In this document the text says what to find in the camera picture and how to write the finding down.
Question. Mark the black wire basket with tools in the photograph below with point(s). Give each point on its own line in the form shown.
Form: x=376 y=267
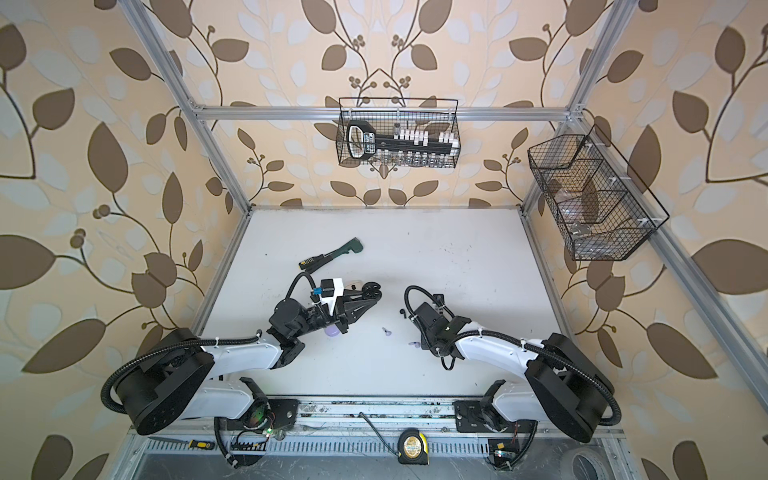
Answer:
x=432 y=113

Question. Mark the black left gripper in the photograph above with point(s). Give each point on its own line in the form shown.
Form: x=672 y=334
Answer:
x=345 y=306

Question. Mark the yellow black tape measure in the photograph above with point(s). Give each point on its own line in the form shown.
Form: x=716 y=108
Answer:
x=412 y=448

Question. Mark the green black rivet tool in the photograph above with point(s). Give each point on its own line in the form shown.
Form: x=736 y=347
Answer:
x=352 y=246

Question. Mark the black round charging case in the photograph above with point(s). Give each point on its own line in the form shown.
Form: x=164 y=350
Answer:
x=373 y=286

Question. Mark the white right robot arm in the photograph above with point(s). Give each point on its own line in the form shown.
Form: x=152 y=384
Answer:
x=562 y=386

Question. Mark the aluminium frame post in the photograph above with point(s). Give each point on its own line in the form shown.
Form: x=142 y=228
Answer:
x=139 y=19

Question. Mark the purple earbud charging case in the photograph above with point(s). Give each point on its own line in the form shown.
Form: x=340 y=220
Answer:
x=332 y=331

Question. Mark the black socket set holder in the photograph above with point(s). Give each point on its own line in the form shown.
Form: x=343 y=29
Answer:
x=363 y=141

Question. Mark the black yellow screwdriver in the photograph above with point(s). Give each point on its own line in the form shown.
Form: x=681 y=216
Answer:
x=310 y=262

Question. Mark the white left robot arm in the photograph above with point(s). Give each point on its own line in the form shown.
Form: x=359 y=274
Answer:
x=187 y=377

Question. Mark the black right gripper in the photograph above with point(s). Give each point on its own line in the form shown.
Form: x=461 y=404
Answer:
x=425 y=343

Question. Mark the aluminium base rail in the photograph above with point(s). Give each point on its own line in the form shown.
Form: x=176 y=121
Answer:
x=328 y=430

